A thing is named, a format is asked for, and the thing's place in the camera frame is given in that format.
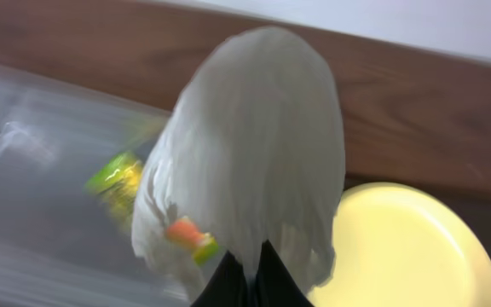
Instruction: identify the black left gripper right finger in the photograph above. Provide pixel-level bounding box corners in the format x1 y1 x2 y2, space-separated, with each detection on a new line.
255 240 314 307

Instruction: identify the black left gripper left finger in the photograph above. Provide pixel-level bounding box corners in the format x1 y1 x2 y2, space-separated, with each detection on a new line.
191 252 248 307

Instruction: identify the white napkin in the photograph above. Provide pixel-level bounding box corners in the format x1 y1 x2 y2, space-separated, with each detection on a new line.
131 26 345 300

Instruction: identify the yellow green snack wrapper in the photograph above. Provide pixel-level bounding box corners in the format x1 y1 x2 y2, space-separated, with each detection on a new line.
85 152 219 265

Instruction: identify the clear plastic waste bin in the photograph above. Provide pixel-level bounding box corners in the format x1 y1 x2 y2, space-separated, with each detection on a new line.
0 66 188 306

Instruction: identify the yellow plate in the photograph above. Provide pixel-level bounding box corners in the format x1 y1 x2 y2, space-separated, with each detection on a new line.
308 182 491 307

